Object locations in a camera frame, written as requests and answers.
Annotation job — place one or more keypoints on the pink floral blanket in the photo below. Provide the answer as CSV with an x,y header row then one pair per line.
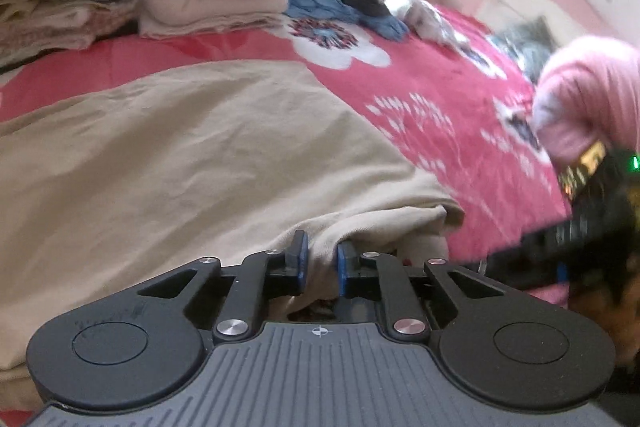
x,y
425,72

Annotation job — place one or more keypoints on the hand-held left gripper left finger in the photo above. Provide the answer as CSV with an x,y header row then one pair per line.
x,y
301,267

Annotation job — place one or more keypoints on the person's right hand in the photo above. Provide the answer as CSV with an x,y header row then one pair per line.
x,y
610,312

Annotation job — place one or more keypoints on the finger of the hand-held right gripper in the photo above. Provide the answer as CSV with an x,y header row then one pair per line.
x,y
535,262

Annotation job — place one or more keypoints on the beige pants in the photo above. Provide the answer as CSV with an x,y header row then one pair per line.
x,y
175,167

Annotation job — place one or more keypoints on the floral pillow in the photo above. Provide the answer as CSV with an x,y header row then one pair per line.
x,y
525,47

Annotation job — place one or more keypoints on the crumpled blue garment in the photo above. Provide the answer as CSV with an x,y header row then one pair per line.
x,y
325,4

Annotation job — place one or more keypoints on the crumpled grey white garment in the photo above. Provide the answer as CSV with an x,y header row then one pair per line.
x,y
425,14

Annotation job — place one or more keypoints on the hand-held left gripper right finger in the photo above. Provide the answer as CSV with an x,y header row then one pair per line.
x,y
342,272

